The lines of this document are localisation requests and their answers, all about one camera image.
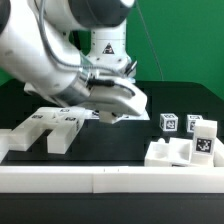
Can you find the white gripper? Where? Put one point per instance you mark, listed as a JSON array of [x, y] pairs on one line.
[[114, 95]]

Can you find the white left fence wall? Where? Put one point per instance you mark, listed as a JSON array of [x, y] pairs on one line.
[[4, 143]]

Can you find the white tagged cube far right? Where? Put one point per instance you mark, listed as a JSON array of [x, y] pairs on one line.
[[190, 122]]

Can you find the white fence wall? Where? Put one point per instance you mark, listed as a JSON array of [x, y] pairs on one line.
[[66, 179], [4, 143]]

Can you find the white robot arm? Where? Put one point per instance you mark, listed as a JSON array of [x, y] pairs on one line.
[[35, 51]]

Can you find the white paper tag sheet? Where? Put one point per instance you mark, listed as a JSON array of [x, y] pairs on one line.
[[91, 114]]

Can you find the white chair back part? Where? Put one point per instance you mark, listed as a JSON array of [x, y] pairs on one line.
[[64, 125]]

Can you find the white front fence wall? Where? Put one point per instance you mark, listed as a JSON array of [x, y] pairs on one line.
[[66, 179]]

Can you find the white chair seat part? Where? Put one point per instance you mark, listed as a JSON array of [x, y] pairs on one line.
[[179, 153]]

